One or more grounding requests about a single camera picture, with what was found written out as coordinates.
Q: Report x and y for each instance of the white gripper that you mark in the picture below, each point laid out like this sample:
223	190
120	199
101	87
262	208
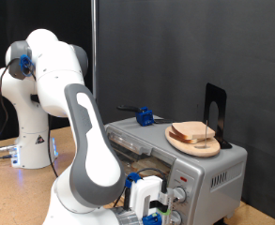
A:
143	190

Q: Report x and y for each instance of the metal spatula with blue block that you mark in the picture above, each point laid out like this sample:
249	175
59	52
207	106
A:
144	118

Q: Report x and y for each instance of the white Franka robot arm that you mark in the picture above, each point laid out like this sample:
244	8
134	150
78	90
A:
93	156

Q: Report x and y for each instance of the silver oven knob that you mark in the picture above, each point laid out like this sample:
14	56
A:
181	194
177	218

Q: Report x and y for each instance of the silver toaster oven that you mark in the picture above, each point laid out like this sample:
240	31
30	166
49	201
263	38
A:
221	168

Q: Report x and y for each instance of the round wooden plate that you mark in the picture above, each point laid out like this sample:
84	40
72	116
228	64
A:
199	150

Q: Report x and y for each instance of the bread slice stack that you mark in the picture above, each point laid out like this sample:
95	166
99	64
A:
191	128

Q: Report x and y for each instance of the black metal bookend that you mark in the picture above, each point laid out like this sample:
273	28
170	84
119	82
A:
220	97

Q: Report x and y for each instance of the vertical metal pole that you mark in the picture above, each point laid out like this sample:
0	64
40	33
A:
94	31

